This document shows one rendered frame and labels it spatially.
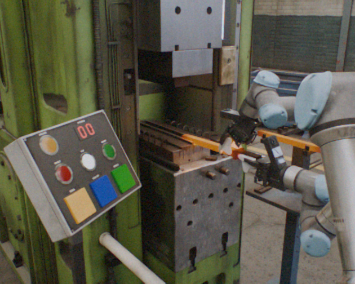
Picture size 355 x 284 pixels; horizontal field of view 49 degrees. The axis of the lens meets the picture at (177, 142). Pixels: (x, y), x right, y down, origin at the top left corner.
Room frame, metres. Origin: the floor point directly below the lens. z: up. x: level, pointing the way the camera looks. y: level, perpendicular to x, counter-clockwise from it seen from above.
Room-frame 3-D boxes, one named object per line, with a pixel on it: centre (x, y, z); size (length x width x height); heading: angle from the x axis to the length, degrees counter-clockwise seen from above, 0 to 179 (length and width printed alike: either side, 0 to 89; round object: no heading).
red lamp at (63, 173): (0.95, 0.30, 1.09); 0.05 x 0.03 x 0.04; 128
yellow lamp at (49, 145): (0.97, 0.34, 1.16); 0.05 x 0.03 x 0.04; 128
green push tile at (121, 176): (1.11, 0.17, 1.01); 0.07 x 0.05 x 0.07; 153
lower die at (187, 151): (1.66, 0.07, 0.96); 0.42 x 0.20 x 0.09; 38
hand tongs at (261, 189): (1.81, -0.58, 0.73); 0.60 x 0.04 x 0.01; 132
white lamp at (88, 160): (1.04, 0.26, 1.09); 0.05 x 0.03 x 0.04; 128
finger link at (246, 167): (1.27, -0.24, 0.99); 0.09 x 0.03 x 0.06; 41
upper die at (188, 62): (1.66, 0.07, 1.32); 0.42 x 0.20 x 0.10; 38
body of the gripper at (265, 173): (1.20, -0.32, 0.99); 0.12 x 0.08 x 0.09; 38
